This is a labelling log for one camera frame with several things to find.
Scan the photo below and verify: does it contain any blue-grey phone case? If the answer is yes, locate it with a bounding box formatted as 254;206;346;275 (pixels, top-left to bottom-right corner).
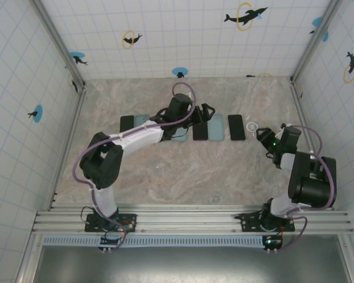
208;113;226;142

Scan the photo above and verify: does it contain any black smartphone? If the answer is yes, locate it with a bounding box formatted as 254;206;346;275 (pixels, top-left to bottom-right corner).
119;114;136;134
192;122;209;142
227;114;247;142

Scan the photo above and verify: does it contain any black phone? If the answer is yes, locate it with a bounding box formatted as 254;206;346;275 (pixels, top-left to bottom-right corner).
168;125;191;144

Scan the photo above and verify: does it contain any teal phone case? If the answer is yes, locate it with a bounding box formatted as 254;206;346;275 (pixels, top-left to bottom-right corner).
135;114;151;130

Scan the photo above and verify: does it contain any small circuit board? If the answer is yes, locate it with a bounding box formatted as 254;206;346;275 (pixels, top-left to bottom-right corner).
99;226;127;254
261;233;284;254

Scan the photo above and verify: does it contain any shark blue circle sticker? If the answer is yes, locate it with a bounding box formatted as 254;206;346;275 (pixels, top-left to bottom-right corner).
69;51;89;67

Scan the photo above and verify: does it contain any blue patch sticker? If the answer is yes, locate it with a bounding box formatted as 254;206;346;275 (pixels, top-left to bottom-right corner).
309;16;330;42

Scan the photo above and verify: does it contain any grey metal sheet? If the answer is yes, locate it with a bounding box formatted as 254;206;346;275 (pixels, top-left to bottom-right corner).
37;246;350;283

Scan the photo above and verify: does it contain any aluminium side rail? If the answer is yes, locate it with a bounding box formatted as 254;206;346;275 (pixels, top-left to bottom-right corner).
48;85;88;210
289;77;335;210

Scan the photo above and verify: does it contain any seal yellow ring sticker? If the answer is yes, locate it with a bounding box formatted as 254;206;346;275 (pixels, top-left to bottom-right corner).
122;29;143;50

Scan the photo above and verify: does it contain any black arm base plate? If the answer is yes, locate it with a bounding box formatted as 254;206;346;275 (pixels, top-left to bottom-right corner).
234;212;295;233
84;212;139;233

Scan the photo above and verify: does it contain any dolphin yellow ring sticker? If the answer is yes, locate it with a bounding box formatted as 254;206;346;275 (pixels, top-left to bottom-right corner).
223;2;268;32

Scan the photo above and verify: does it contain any spiny fish ring sticker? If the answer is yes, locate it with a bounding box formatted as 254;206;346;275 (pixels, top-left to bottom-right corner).
343;51;354;84

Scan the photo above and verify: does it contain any aluminium corner post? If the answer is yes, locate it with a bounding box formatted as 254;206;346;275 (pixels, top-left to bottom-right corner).
290;0;345;83
31;0;87;89

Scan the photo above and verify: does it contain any aluminium rail beam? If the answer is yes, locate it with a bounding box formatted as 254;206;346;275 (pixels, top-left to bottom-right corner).
31;205;352;236

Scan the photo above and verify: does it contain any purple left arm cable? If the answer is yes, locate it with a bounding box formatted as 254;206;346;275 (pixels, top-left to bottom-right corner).
72;81;198;251

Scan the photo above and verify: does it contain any white slotted cable duct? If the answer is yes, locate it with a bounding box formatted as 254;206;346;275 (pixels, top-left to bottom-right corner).
42;235;269;247

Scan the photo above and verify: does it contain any aluminium frame upright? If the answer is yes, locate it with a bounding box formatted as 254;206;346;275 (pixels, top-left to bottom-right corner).
16;234;45;283
338;234;354;283

